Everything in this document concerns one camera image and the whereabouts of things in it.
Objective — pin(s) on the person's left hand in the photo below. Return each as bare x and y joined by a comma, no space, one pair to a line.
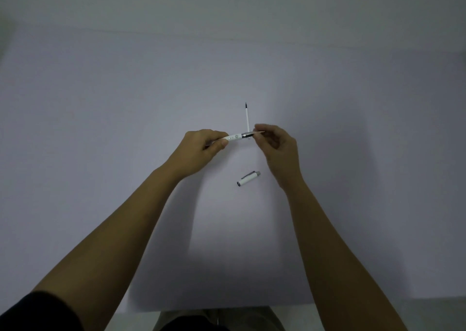
193,156

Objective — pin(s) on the person's right hand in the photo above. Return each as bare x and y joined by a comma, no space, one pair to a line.
284,159

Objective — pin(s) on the person's left thumb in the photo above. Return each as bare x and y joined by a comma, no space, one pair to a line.
218,144

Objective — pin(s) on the person's right thumb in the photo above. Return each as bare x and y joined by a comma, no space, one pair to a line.
261,141

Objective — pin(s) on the white pen barrel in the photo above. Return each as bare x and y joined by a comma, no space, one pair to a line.
240,136

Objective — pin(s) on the person's right forearm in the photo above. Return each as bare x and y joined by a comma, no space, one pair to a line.
335,254

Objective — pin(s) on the person's left forearm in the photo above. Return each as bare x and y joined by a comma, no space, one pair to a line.
120,239

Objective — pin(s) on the white pen refill black tip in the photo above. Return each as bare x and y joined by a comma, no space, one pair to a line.
247,117

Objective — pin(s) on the white pen cap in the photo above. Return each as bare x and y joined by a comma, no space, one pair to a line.
248,179

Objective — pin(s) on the person's black shirt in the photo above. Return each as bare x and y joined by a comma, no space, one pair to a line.
32,314

